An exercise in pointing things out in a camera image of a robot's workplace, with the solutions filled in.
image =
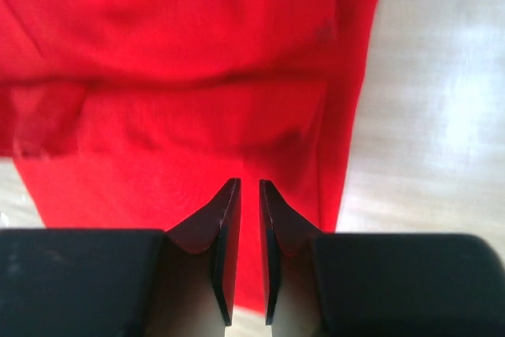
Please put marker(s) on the red t shirt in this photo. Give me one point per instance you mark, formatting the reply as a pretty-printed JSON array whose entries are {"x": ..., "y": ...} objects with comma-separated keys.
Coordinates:
[{"x": 133, "y": 113}]

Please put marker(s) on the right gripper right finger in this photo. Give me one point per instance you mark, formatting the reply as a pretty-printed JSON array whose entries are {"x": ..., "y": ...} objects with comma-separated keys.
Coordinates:
[{"x": 357, "y": 284}]

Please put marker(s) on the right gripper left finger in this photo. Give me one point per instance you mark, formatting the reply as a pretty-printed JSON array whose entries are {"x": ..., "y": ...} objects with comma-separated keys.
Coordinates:
[{"x": 124, "y": 282}]

